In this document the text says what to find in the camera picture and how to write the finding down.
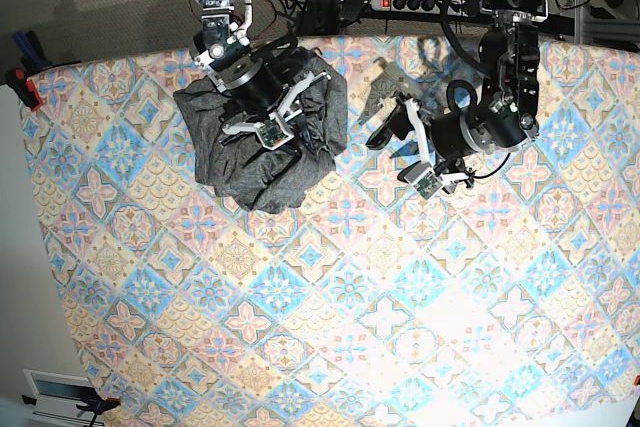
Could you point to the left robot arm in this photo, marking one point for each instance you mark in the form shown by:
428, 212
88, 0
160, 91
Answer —
499, 116

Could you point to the blue handled clamp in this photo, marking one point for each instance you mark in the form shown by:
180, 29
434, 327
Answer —
33, 56

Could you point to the black clamp lower left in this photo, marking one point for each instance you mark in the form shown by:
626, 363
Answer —
95, 406

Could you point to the red black clamp upper left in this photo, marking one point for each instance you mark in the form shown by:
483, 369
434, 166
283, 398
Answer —
24, 88

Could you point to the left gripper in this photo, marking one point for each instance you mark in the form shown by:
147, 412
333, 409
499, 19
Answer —
442, 149

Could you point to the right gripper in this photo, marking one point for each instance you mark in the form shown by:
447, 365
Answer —
270, 106

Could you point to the patterned tablecloth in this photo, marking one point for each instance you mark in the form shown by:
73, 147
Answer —
367, 305

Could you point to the grey t-shirt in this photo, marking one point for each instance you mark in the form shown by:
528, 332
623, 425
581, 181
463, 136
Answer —
275, 181

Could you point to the white floor vent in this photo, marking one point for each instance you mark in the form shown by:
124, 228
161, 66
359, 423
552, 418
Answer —
44, 384

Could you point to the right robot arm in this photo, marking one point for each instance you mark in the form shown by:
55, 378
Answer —
224, 39

